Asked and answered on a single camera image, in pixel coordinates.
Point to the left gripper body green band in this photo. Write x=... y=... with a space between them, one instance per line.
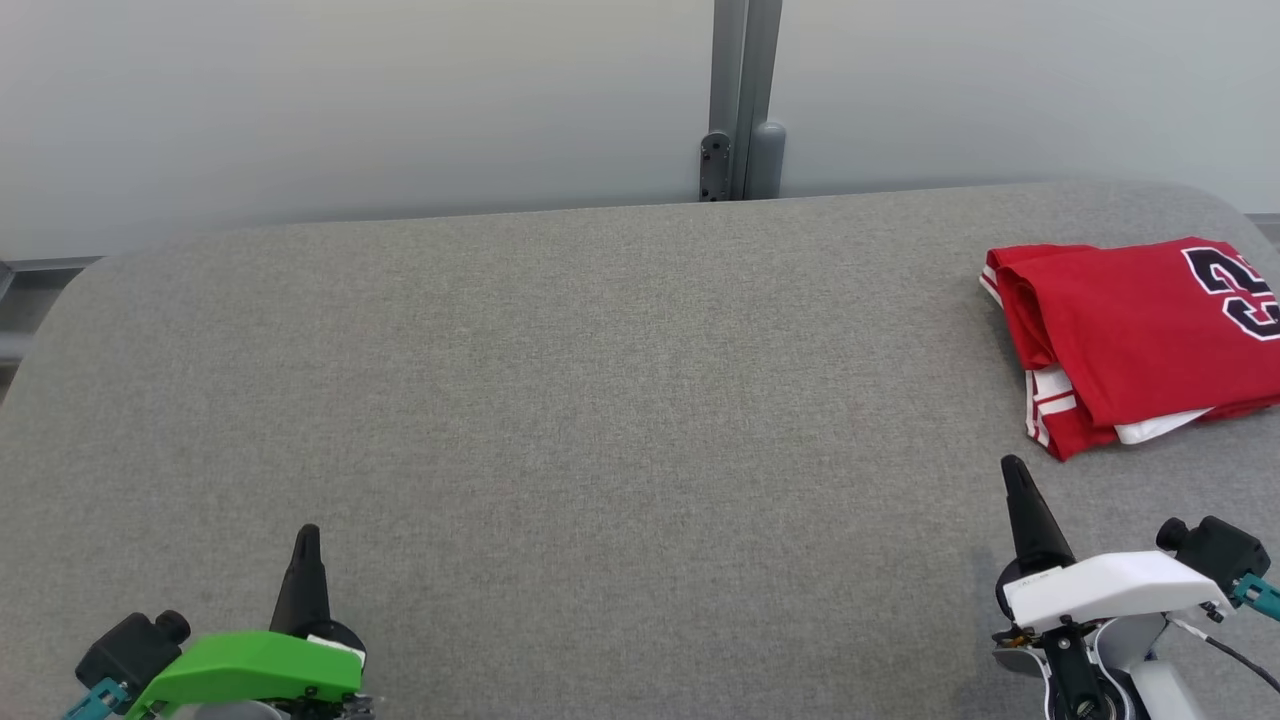
x=250 y=670

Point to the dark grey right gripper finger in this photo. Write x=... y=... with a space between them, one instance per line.
x=1022 y=535
x=1048 y=535

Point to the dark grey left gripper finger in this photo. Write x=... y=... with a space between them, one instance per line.
x=290 y=595
x=315 y=595

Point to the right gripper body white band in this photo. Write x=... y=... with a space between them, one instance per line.
x=1110 y=590

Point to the red shorts with white stripe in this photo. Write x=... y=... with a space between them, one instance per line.
x=1075 y=435

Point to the red jersey with white sleeves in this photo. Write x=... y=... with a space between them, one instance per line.
x=1130 y=320

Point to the grey fabric sofa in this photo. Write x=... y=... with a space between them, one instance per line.
x=600 y=400

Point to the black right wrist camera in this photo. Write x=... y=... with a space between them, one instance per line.
x=1215 y=550

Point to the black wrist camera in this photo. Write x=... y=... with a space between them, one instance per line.
x=125 y=650
x=1215 y=550

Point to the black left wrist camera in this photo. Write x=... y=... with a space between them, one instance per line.
x=125 y=650

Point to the teal right camera connector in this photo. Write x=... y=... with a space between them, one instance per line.
x=1260 y=597

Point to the teal camera connector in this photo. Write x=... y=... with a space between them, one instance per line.
x=1260 y=597
x=100 y=698

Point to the teal left camera connector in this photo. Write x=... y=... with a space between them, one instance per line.
x=100 y=698

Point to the grey metal partition post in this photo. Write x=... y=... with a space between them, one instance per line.
x=745 y=100

